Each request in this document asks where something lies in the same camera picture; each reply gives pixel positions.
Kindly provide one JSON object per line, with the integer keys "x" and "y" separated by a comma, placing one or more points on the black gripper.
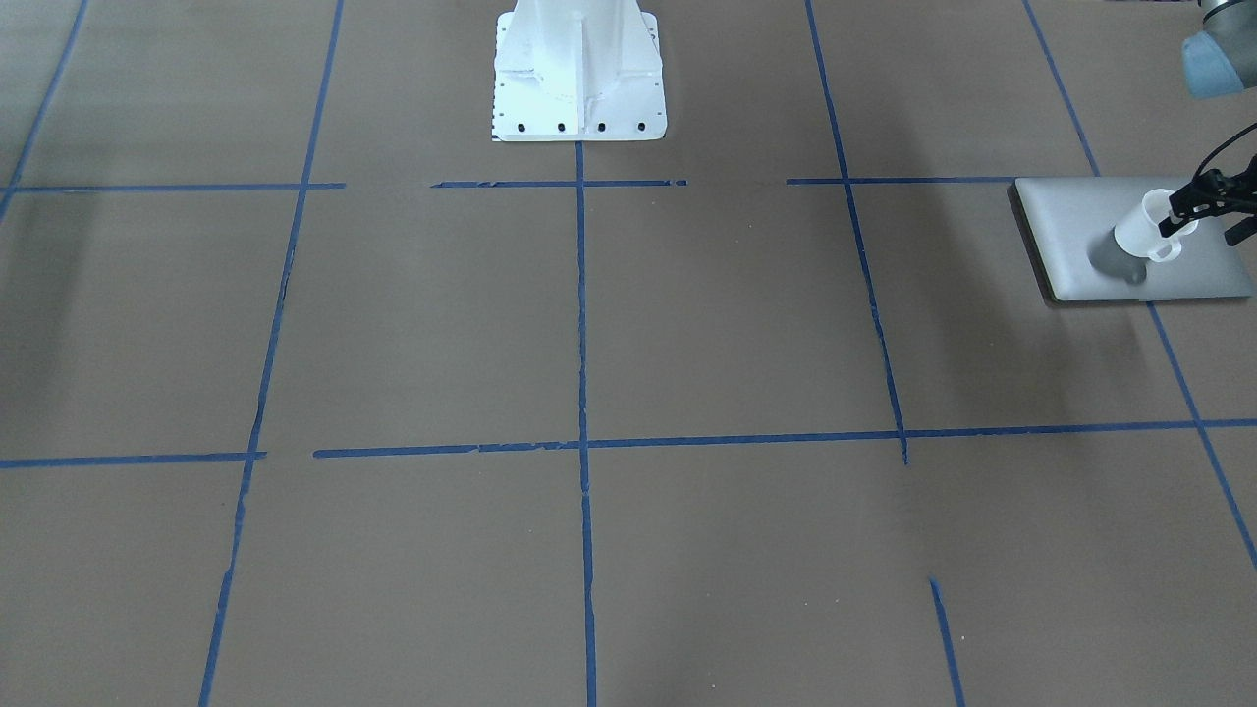
{"x": 1210, "y": 193}

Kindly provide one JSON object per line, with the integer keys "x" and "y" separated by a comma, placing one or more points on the white ceramic mug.
{"x": 1137, "y": 232}

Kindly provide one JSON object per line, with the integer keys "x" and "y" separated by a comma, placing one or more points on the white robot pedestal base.
{"x": 578, "y": 70}

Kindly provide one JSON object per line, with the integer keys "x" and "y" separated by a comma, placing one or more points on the silver closed laptop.
{"x": 1071, "y": 219}

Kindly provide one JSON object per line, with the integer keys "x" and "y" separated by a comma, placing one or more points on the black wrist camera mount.
{"x": 1239, "y": 232}

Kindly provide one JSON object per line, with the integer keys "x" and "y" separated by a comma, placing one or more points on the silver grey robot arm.
{"x": 1219, "y": 60}

